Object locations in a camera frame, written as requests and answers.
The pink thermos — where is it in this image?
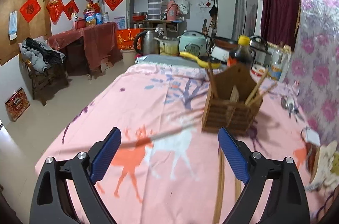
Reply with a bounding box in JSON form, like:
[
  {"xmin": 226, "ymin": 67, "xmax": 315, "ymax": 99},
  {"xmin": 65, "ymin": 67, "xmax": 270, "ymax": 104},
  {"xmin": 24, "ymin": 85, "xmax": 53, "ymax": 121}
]
[{"xmin": 165, "ymin": 0, "xmax": 181, "ymax": 22}]

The cardboard box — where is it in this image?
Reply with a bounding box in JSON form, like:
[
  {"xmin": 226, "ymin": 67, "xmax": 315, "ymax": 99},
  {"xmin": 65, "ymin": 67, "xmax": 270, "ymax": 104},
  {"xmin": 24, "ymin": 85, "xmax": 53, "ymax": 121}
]
[{"xmin": 100, "ymin": 56, "xmax": 112, "ymax": 71}]

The white tote bag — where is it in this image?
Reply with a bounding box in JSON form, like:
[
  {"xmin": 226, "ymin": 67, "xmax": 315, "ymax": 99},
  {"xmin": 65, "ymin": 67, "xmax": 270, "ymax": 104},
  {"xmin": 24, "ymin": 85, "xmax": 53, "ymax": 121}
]
[{"xmin": 177, "ymin": 0, "xmax": 190, "ymax": 15}]

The clear plastic oil bottle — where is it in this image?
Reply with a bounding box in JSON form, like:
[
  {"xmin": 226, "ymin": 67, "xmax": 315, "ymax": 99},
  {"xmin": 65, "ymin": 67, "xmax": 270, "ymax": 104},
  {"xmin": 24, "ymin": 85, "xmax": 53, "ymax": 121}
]
[{"xmin": 270, "ymin": 43, "xmax": 290, "ymax": 82}]

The steel electric kettle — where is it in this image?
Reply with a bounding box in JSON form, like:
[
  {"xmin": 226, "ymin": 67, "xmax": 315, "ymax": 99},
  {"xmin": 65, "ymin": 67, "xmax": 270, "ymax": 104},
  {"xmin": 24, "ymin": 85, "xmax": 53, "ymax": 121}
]
[{"xmin": 134, "ymin": 30, "xmax": 160, "ymax": 55}]

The white refrigerator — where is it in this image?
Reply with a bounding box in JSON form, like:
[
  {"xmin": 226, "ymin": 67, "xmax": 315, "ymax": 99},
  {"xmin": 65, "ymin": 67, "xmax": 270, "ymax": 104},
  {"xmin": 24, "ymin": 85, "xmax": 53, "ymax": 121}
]
[{"xmin": 104, "ymin": 0, "xmax": 135, "ymax": 30}]

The pale yellow pot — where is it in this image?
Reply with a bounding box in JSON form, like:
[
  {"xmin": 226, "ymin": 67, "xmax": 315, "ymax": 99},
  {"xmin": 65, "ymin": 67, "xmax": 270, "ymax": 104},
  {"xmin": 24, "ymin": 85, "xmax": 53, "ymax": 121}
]
[{"xmin": 154, "ymin": 36, "xmax": 181, "ymax": 55}]

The red covered side table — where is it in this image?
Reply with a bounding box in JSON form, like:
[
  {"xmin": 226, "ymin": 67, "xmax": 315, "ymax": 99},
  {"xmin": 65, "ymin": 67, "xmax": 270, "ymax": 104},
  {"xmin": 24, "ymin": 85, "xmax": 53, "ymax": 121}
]
[{"xmin": 47, "ymin": 22, "xmax": 119, "ymax": 79}]

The blue white hanging packet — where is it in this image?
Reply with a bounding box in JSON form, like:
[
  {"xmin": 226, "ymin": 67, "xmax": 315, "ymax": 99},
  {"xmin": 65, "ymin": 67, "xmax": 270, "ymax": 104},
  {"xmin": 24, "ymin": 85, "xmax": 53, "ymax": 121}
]
[{"xmin": 8, "ymin": 11, "xmax": 18, "ymax": 40}]

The red gold gift box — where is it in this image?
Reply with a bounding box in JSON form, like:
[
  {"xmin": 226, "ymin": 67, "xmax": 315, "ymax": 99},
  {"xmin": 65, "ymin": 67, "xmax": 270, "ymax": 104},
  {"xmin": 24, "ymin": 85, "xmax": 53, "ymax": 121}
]
[{"xmin": 116, "ymin": 28, "xmax": 145, "ymax": 50}]

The red hanging plastic bag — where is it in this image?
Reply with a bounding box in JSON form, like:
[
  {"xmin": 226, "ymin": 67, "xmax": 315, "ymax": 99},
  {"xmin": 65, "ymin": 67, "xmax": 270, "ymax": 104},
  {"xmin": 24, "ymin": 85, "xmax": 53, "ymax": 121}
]
[{"xmin": 46, "ymin": 0, "xmax": 65, "ymax": 23}]

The small red white bowl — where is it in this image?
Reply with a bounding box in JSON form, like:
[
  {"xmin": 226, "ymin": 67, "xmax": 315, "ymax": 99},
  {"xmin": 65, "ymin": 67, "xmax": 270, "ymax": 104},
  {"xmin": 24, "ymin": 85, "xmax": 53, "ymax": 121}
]
[{"xmin": 250, "ymin": 64, "xmax": 268, "ymax": 76}]

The wooden chopstick holder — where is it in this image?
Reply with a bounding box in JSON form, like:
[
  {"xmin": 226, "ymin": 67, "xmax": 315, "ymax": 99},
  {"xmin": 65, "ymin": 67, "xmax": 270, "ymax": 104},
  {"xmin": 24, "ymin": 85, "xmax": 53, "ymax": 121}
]
[{"xmin": 201, "ymin": 64, "xmax": 263, "ymax": 136}]

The grey stacked food container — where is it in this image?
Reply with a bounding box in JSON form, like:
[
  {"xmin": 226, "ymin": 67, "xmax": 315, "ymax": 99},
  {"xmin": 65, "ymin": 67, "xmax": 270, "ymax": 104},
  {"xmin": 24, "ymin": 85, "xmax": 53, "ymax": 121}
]
[{"xmin": 147, "ymin": 0, "xmax": 163, "ymax": 20}]

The wooden shelf table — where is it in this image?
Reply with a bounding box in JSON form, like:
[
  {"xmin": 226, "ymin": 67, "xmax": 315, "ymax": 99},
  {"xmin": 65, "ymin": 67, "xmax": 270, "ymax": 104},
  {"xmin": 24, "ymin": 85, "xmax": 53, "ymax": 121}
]
[{"xmin": 138, "ymin": 19, "xmax": 186, "ymax": 34}]

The brown frying pan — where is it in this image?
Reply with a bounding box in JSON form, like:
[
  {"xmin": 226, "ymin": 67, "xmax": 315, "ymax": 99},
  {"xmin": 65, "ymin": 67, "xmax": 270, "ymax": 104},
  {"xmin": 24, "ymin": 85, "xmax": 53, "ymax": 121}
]
[{"xmin": 213, "ymin": 37, "xmax": 239, "ymax": 48}]

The red patterned gift box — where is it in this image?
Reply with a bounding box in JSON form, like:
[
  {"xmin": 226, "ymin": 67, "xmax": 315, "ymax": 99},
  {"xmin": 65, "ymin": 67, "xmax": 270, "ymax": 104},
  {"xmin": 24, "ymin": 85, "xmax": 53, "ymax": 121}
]
[{"xmin": 4, "ymin": 87, "xmax": 31, "ymax": 122}]

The dark sauce bottle yellow cap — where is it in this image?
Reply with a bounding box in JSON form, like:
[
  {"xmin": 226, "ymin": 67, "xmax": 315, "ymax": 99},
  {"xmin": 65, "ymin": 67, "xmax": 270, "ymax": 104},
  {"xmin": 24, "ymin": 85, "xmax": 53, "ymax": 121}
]
[{"xmin": 227, "ymin": 35, "xmax": 253, "ymax": 73}]

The white box with cord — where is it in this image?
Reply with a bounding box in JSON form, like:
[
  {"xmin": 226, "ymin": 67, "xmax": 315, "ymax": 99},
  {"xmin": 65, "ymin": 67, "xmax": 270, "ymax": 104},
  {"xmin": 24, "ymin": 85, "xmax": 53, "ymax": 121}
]
[{"xmin": 302, "ymin": 127, "xmax": 321, "ymax": 146}]

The grey padded jacket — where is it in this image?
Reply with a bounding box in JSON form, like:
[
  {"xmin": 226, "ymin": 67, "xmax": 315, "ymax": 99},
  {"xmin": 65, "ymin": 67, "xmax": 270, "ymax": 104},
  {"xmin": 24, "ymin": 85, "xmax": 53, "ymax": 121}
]
[{"xmin": 21, "ymin": 44, "xmax": 49, "ymax": 73}]

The beige bucket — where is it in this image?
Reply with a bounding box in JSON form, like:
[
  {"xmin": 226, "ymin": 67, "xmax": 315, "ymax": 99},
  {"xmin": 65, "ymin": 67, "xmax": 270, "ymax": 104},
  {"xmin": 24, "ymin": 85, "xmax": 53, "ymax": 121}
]
[{"xmin": 122, "ymin": 49, "xmax": 138, "ymax": 66}]

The floral plastic sheet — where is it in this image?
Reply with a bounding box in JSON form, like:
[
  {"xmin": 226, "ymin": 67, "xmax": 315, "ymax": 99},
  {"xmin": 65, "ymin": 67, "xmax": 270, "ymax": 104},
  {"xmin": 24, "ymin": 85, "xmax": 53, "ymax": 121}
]
[{"xmin": 283, "ymin": 0, "xmax": 339, "ymax": 145}]

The light green rice cooker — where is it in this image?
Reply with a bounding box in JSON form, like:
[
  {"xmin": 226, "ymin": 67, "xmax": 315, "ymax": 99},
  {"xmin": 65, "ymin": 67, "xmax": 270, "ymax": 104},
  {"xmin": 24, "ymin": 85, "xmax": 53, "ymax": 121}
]
[{"xmin": 179, "ymin": 30, "xmax": 207, "ymax": 55}]

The grey blue cloth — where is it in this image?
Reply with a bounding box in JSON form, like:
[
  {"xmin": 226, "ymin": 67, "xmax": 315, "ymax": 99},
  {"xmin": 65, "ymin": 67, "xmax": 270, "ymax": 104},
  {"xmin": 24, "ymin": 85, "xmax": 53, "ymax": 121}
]
[{"xmin": 135, "ymin": 54, "xmax": 202, "ymax": 67}]

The wooden chair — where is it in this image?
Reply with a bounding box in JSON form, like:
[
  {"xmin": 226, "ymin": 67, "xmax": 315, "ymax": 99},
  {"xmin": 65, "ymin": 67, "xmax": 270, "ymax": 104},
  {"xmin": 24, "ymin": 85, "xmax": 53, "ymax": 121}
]
[{"xmin": 18, "ymin": 55, "xmax": 70, "ymax": 106}]

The pink deer printed tablecloth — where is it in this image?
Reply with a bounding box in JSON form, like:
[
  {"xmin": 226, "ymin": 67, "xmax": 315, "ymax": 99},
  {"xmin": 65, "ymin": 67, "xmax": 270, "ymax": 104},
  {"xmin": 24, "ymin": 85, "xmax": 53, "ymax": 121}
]
[{"xmin": 34, "ymin": 64, "xmax": 326, "ymax": 224}]

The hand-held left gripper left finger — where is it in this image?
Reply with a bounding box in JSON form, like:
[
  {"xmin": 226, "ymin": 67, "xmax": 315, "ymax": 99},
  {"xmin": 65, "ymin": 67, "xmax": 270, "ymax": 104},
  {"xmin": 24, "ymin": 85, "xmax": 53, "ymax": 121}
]
[{"xmin": 29, "ymin": 127, "xmax": 122, "ymax": 224}]

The black jacket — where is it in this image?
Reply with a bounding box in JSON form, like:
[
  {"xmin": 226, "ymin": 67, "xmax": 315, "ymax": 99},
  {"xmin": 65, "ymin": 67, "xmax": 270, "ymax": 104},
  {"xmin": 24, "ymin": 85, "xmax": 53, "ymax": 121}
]
[{"xmin": 25, "ymin": 37, "xmax": 66, "ymax": 64}]

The black pressure cooker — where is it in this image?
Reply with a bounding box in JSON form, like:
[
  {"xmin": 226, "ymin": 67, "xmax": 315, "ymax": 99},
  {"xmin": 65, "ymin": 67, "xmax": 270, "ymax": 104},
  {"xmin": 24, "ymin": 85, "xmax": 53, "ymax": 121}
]
[{"xmin": 249, "ymin": 35, "xmax": 273, "ymax": 66}]

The brown wallet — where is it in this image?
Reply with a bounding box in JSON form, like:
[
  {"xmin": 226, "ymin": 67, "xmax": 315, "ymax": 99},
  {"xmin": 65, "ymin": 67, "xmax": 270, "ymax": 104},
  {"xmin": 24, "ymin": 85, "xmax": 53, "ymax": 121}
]
[{"xmin": 304, "ymin": 145, "xmax": 320, "ymax": 177}]

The red basin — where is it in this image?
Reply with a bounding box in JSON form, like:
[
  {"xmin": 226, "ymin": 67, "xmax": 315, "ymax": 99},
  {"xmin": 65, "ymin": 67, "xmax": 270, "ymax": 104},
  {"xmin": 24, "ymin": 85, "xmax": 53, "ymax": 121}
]
[{"xmin": 132, "ymin": 12, "xmax": 148, "ymax": 23}]

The brown wooden board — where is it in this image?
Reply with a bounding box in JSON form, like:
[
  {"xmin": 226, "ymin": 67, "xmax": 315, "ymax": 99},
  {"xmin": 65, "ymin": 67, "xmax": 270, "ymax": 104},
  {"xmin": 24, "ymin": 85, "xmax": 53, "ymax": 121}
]
[{"xmin": 0, "ymin": 0, "xmax": 52, "ymax": 66}]

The red diamond paper decoration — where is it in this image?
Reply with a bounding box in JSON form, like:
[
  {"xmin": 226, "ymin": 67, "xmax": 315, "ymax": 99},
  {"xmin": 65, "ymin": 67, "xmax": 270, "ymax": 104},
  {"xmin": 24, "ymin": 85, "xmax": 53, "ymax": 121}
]
[
  {"xmin": 64, "ymin": 0, "xmax": 80, "ymax": 21},
  {"xmin": 104, "ymin": 0, "xmax": 123, "ymax": 11},
  {"xmin": 19, "ymin": 0, "xmax": 41, "ymax": 23}
]

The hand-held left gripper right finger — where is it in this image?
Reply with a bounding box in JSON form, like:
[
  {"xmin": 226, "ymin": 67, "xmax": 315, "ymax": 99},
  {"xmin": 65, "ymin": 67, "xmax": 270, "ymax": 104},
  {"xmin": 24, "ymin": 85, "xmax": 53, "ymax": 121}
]
[{"xmin": 217, "ymin": 127, "xmax": 311, "ymax": 224}]

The yellow cooking oil bottle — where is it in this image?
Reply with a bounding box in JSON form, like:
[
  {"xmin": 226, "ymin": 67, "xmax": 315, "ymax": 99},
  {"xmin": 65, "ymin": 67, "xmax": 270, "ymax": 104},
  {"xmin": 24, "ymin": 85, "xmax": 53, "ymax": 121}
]
[{"xmin": 83, "ymin": 4, "xmax": 97, "ymax": 26}]

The yellow ladle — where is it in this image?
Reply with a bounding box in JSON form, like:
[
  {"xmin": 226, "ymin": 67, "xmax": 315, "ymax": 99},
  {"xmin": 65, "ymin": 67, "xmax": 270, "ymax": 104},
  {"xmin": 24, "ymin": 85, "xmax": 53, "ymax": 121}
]
[{"xmin": 179, "ymin": 51, "xmax": 221, "ymax": 67}]

